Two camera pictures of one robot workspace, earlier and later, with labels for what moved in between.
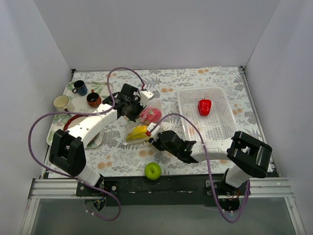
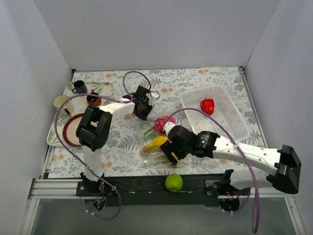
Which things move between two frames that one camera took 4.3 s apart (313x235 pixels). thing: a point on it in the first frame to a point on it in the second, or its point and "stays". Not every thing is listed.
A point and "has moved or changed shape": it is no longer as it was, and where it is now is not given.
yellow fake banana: x=139 y=132 to x=157 y=143
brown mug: x=93 y=99 stays
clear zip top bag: x=151 y=112 to x=154 y=137
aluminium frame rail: x=41 y=188 stays
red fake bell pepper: x=204 y=106 has moved or changed shape
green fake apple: x=152 y=171 to x=173 y=182
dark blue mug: x=79 y=88 stays
